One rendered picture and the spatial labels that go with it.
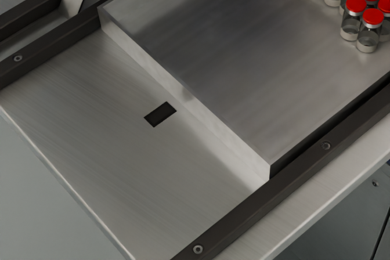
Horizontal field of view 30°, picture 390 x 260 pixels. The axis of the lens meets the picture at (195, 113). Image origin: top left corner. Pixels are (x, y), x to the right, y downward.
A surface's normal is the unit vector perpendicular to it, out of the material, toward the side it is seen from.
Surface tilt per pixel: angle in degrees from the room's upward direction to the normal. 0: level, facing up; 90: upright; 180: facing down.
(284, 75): 0
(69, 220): 0
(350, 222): 90
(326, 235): 90
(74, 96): 0
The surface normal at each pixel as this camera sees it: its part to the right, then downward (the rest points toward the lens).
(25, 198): -0.04, -0.57
